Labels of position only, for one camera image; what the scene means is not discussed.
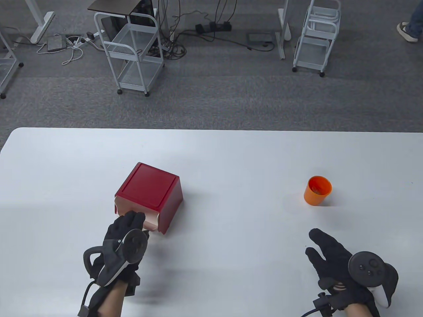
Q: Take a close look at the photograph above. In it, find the dark wood desktop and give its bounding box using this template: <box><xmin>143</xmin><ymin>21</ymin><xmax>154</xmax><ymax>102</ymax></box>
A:
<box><xmin>88</xmin><ymin>0</ymin><xmax>143</xmax><ymax>17</ymax></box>

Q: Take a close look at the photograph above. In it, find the black cable bundle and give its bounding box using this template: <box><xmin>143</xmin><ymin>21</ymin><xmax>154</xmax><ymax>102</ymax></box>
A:
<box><xmin>145</xmin><ymin>0</ymin><xmax>275</xmax><ymax>61</ymax></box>

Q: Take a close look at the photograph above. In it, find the white wire trolley cart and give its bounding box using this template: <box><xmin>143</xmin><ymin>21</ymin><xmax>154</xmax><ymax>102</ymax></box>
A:
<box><xmin>94</xmin><ymin>12</ymin><xmax>165</xmax><ymax>97</ymax></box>

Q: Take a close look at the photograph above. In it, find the grey foot pedal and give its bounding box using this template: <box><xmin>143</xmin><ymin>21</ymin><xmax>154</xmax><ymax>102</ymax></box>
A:
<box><xmin>47</xmin><ymin>35</ymin><xmax>68</xmax><ymax>52</ymax></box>

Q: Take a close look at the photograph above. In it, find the black power strip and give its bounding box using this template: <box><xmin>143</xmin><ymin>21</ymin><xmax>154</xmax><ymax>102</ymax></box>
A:
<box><xmin>195</xmin><ymin>21</ymin><xmax>232</xmax><ymax>34</ymax></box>

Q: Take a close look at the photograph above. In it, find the person's right hand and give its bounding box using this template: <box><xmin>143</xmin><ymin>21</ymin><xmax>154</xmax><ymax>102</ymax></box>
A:
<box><xmin>305</xmin><ymin>229</ymin><xmax>380</xmax><ymax>311</ymax></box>

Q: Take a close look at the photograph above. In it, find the cream tea bag box drawer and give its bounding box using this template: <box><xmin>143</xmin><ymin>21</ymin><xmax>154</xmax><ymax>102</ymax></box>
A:
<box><xmin>114</xmin><ymin>197</ymin><xmax>160</xmax><ymax>232</ymax></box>

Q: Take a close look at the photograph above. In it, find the orange cup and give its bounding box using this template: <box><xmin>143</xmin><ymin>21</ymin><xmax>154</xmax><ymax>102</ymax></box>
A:
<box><xmin>304</xmin><ymin>176</ymin><xmax>332</xmax><ymax>206</ymax></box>

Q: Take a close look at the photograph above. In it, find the person's right forearm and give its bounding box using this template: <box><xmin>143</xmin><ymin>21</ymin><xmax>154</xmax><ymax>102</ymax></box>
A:
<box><xmin>345</xmin><ymin>302</ymin><xmax>372</xmax><ymax>317</ymax></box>

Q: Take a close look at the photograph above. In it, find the white cable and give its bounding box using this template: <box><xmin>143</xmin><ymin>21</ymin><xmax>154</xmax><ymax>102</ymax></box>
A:
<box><xmin>36</xmin><ymin>36</ymin><xmax>84</xmax><ymax>65</ymax></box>

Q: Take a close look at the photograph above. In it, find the white power strip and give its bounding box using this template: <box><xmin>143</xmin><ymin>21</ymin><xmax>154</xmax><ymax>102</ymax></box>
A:
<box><xmin>74</xmin><ymin>30</ymin><xmax>106</xmax><ymax>45</ymax></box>

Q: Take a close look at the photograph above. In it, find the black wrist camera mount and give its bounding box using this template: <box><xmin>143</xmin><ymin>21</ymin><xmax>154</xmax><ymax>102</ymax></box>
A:
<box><xmin>78</xmin><ymin>281</ymin><xmax>99</xmax><ymax>317</ymax></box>
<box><xmin>300</xmin><ymin>291</ymin><xmax>344</xmax><ymax>317</ymax></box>

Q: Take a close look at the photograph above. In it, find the black and white controller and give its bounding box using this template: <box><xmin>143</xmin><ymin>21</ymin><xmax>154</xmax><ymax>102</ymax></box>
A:
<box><xmin>348</xmin><ymin>251</ymin><xmax>399</xmax><ymax>308</ymax></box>
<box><xmin>83</xmin><ymin>229</ymin><xmax>149</xmax><ymax>287</ymax></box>

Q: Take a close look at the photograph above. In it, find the black computer tower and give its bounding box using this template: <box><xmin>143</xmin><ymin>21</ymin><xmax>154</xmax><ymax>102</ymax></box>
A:
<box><xmin>129</xmin><ymin>0</ymin><xmax>156</xmax><ymax>27</ymax></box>

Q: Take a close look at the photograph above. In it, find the white desk leg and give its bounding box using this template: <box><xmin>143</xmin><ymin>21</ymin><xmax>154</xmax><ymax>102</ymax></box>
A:
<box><xmin>25</xmin><ymin>0</ymin><xmax>55</xmax><ymax>44</ymax></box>
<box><xmin>278</xmin><ymin>0</ymin><xmax>292</xmax><ymax>60</ymax></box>

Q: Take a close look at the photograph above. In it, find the red tea bag box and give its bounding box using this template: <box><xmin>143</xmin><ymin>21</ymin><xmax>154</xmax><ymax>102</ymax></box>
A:
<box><xmin>114</xmin><ymin>162</ymin><xmax>183</xmax><ymax>235</ymax></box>

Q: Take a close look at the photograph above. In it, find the white stacked trolley cart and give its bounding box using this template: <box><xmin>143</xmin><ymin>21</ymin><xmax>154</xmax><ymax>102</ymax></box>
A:
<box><xmin>292</xmin><ymin>0</ymin><xmax>342</xmax><ymax>77</ymax></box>

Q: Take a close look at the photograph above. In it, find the person's left hand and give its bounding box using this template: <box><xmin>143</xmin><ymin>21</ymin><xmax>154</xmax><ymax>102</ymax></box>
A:
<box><xmin>91</xmin><ymin>211</ymin><xmax>149</xmax><ymax>295</ymax></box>

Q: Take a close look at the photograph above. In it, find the person's left forearm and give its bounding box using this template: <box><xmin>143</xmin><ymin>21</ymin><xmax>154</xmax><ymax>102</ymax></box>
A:
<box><xmin>97</xmin><ymin>284</ymin><xmax>128</xmax><ymax>317</ymax></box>

